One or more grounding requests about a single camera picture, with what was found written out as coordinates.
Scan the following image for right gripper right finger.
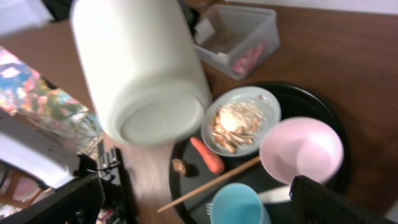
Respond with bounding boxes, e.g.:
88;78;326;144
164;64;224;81
289;175;395;224

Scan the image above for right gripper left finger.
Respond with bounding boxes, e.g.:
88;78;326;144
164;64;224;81
1;173;104;224

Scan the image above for pink bowl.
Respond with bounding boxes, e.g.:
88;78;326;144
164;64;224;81
259;117;344;185

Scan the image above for blue plastic cup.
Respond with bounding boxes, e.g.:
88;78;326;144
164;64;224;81
208;183;271;224

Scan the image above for food scraps pile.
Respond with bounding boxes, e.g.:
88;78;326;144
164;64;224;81
210;99;269;154

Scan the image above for grey plate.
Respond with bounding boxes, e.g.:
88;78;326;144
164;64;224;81
201;86;281;157

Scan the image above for cream plastic cup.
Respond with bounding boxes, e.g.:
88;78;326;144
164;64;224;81
70;0;211;147

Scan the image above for red snack wrapper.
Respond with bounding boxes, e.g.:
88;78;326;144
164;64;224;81
232;41;268;75

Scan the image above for clear plastic waste bin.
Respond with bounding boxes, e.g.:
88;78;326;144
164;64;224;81
193;4;280;80

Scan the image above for white plastic fork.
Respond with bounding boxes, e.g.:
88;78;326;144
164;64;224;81
206;183;290;216

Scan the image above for wooden chopstick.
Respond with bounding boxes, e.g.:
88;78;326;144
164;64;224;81
157;156;260;213

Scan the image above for orange carrot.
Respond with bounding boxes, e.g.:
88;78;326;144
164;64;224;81
190;137;224;175

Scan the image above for ginger root piece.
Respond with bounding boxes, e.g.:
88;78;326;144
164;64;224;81
172;159;189;176

